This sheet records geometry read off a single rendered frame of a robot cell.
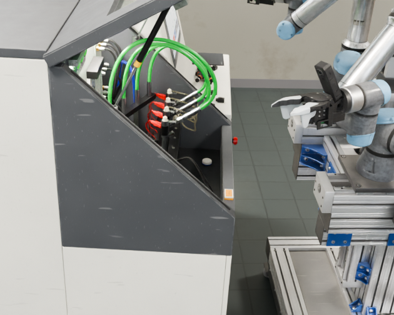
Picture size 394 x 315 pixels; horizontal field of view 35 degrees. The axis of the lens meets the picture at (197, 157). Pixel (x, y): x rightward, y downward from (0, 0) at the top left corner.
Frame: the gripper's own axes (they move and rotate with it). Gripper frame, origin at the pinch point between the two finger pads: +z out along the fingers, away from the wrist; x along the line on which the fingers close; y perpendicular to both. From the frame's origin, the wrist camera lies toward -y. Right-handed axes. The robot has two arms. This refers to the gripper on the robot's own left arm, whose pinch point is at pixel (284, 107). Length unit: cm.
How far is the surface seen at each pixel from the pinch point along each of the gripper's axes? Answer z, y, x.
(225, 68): -63, 30, 130
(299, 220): -112, 130, 128
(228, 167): -18, 44, 56
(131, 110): 7, 25, 84
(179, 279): 12, 73, 40
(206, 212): 5, 45, 32
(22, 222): 58, 48, 65
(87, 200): 39, 40, 52
